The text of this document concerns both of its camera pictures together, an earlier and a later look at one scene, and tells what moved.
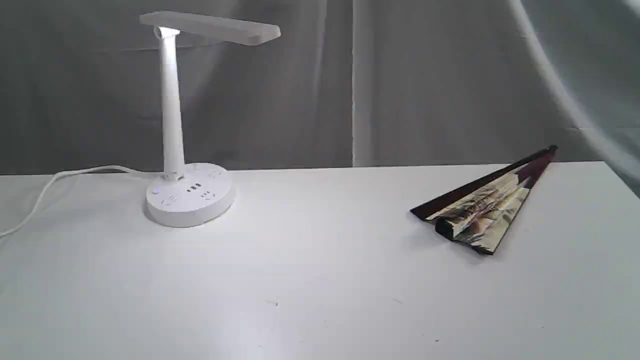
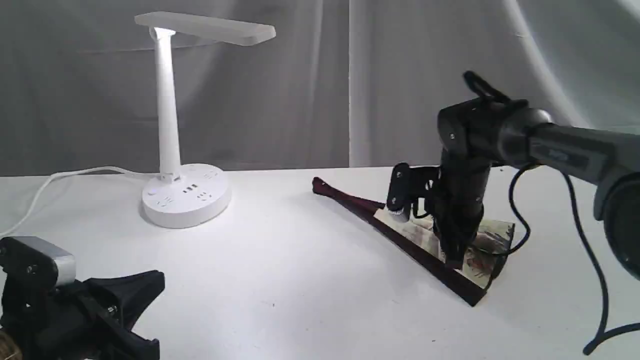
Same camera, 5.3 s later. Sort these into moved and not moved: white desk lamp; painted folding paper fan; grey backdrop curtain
Moved: painted folding paper fan
Not moved: white desk lamp; grey backdrop curtain
